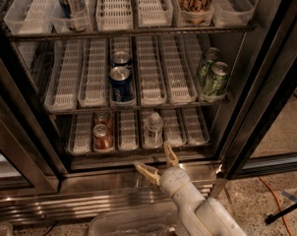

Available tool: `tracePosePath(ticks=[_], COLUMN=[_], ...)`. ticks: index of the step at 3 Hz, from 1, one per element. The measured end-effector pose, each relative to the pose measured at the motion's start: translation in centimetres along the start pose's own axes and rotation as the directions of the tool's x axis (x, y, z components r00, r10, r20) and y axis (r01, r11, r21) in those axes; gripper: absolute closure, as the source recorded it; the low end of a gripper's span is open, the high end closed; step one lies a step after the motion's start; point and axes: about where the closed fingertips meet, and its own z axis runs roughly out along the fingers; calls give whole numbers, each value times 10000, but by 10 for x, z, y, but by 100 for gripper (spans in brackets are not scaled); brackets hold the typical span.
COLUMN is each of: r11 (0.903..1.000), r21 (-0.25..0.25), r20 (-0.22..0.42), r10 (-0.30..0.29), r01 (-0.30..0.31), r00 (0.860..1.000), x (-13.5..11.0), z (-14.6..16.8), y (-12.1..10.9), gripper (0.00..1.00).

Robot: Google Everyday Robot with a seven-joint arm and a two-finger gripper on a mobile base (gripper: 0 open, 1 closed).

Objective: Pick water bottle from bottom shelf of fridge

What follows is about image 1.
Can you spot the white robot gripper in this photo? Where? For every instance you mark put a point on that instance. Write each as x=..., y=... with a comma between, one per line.
x=172, y=179

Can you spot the clear plastic water bottle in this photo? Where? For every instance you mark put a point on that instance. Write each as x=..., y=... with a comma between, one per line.
x=153, y=130

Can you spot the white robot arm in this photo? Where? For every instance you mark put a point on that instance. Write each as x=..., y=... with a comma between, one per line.
x=200, y=216

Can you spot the stainless steel fridge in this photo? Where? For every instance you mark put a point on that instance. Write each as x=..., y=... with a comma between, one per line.
x=90, y=88

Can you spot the clear plastic storage bin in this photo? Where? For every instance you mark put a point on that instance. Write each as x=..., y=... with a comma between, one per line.
x=150, y=220

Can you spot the front red soda can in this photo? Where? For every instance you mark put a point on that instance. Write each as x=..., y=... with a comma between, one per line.
x=102, y=138

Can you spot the red soda can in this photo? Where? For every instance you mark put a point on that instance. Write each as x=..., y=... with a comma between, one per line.
x=102, y=138
x=103, y=118

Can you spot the rear red soda can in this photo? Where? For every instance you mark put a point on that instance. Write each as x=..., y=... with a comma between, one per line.
x=103, y=118

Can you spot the front green soda can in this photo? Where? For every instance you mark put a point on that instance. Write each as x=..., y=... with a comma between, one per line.
x=216, y=80

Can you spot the green soda can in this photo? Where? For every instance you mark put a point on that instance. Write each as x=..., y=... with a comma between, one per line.
x=216, y=80
x=209, y=57

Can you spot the front blue soda can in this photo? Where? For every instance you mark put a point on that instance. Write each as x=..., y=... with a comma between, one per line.
x=120, y=79

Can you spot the blue soda can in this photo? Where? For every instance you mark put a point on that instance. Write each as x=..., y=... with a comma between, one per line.
x=121, y=59
x=120, y=79

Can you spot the rear blue soda can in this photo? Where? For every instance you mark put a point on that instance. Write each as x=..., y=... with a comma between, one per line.
x=121, y=59

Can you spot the black tripod leg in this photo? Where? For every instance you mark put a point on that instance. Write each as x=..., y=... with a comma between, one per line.
x=273, y=217

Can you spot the rear green soda can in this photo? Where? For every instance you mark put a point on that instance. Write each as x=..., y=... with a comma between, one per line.
x=209, y=57

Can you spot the tall gold can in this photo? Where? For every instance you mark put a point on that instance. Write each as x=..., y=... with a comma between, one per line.
x=195, y=11

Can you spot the small clear container corner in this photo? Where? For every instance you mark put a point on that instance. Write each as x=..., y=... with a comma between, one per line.
x=6, y=229

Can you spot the tall silver blue can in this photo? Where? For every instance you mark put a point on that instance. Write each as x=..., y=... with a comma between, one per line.
x=71, y=15

